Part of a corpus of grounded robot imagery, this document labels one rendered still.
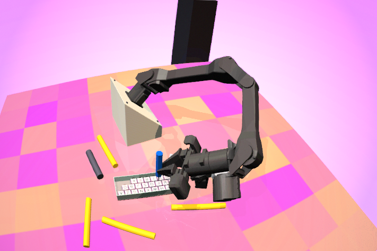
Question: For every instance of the blue stylus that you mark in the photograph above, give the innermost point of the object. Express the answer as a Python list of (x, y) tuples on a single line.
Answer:
[(159, 157)]

